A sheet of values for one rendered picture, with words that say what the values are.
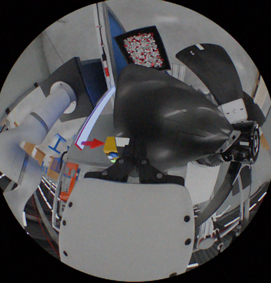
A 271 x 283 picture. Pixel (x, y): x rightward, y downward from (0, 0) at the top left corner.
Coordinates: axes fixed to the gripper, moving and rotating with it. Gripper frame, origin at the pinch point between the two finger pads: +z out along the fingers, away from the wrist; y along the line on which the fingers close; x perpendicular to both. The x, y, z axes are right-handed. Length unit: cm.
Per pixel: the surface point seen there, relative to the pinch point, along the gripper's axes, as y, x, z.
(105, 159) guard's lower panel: -41, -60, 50
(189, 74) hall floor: 69, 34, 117
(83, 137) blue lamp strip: -11.8, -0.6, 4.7
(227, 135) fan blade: 17.6, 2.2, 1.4
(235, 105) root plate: 28.9, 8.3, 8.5
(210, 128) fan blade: 11.8, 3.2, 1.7
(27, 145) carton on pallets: -709, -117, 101
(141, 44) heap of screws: 1.9, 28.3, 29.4
